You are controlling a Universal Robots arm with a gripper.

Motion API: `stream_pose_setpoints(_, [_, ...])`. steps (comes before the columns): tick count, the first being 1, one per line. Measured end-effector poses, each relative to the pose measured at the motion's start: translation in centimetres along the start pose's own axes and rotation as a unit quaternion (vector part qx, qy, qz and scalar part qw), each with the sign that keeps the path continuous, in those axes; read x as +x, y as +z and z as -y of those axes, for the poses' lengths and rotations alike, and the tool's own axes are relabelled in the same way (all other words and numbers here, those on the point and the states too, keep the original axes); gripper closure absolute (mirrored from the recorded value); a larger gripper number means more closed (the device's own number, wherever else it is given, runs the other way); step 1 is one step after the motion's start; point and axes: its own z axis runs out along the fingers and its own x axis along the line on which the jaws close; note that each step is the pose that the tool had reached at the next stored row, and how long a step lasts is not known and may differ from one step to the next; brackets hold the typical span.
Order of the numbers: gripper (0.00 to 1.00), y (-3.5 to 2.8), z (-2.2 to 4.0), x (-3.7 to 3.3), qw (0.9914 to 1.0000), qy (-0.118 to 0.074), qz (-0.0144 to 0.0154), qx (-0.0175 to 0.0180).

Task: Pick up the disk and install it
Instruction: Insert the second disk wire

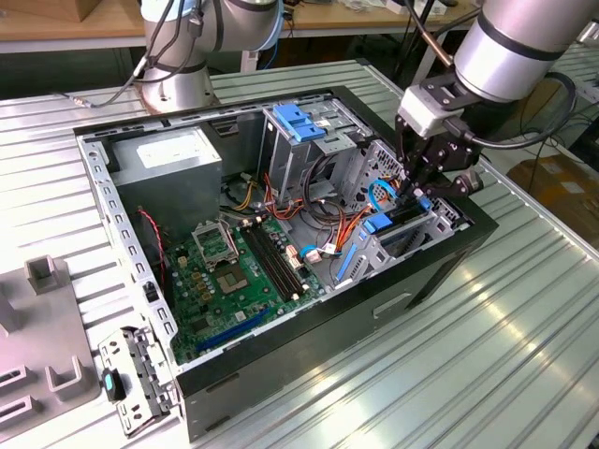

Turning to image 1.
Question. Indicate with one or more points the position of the black open PC case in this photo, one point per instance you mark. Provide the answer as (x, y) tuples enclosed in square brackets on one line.
[(327, 337)]

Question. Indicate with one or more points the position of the black latch with blue tab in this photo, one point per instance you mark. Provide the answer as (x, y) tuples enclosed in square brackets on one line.
[(110, 384)]

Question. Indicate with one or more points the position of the brown cardboard box on desk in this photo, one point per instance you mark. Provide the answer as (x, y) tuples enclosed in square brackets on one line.
[(89, 9)]

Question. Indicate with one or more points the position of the green motherboard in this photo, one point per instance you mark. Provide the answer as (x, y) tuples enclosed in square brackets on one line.
[(243, 304)]

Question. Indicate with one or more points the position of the large brown cardboard box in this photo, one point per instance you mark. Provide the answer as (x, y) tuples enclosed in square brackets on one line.
[(561, 187)]

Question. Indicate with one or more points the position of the blue plastic drive latch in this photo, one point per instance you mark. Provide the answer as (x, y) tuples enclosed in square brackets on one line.
[(290, 117)]

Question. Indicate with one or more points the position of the long wooden desk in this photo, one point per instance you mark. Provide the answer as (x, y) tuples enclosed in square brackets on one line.
[(374, 22)]

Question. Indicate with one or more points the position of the small white box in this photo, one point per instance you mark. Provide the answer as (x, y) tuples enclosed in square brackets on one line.
[(397, 7)]

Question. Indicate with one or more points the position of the black case fan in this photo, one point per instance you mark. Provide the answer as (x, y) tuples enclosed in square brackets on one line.
[(150, 248)]

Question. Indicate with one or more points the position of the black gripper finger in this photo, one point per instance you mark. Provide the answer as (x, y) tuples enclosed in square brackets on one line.
[(461, 184), (411, 159)]

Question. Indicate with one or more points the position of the black RAM slot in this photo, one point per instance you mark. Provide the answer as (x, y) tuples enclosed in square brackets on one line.
[(286, 262), (273, 262), (279, 262), (266, 262)]

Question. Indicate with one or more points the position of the grey parts rack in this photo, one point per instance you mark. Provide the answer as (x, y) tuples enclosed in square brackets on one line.
[(42, 327)]

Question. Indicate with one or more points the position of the blue expansion slot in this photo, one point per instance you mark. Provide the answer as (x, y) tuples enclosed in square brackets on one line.
[(234, 329)]

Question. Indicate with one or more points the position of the silver metal drum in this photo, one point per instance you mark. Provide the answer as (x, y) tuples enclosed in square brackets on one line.
[(590, 33)]

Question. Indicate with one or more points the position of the hard disk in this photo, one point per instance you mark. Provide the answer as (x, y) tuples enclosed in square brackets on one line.
[(376, 223)]

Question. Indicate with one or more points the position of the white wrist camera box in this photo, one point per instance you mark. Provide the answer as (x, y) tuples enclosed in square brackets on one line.
[(421, 110)]

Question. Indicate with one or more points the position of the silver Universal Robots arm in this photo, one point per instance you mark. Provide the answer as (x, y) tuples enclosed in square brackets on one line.
[(505, 51)]

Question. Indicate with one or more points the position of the grey metal drive cage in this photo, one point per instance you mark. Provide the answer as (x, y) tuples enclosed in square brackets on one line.
[(285, 163)]

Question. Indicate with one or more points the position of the grey power supply unit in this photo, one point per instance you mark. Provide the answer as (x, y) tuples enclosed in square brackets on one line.
[(168, 196)]

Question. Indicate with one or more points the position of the CPU socket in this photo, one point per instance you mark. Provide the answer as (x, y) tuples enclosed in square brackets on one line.
[(231, 280)]

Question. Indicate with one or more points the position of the grey metal disk bay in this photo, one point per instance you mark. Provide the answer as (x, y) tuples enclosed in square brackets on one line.
[(374, 248)]

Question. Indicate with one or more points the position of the grey metal slot bracket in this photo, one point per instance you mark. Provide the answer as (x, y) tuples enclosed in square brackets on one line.
[(140, 348)]

